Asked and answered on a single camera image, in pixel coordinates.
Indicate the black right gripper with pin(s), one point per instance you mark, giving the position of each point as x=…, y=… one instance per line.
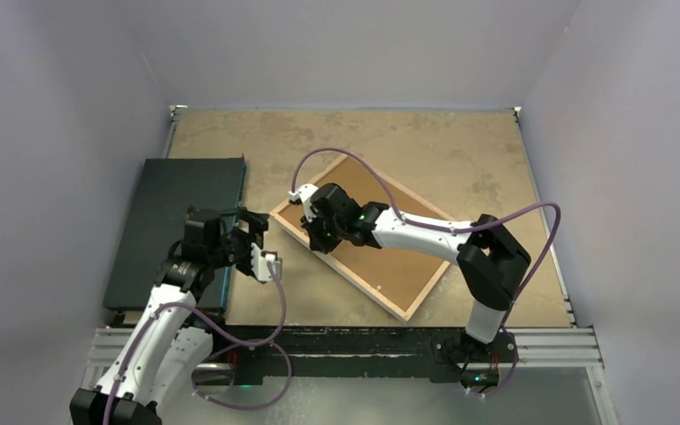
x=311, y=225

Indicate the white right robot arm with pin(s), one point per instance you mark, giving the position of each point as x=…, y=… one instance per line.
x=492, y=262

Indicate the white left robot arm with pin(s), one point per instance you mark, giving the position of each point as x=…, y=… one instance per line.
x=173, y=336

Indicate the aluminium extrusion rail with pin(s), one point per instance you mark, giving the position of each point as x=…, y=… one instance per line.
x=536, y=347

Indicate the black foam pad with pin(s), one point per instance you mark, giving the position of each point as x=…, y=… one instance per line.
x=167, y=187

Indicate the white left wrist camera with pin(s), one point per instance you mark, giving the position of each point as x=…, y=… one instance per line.
x=266, y=265

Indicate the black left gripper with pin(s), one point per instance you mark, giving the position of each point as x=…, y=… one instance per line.
x=257, y=226

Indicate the white wooden picture frame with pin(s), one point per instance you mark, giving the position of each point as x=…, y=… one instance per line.
x=340, y=264

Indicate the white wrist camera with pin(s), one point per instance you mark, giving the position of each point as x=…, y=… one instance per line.
x=266, y=265
x=302, y=194

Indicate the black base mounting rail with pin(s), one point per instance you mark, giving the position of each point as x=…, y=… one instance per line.
x=438, y=354

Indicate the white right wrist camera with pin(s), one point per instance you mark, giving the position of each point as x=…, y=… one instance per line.
x=302, y=194

